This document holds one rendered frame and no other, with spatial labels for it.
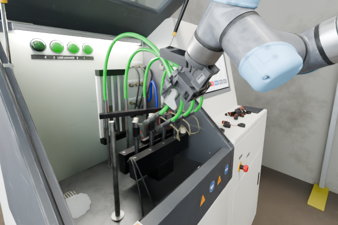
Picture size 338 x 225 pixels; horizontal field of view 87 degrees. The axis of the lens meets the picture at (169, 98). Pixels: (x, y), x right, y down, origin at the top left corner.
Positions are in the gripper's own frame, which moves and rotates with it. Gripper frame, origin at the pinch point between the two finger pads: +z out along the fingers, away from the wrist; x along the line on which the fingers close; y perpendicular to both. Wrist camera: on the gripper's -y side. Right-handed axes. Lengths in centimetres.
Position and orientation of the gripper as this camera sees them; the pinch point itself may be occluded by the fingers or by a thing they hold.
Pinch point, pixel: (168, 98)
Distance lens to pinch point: 56.3
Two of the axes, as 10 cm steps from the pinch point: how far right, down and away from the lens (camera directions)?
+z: -3.1, 5.7, 7.6
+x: 7.6, -3.3, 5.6
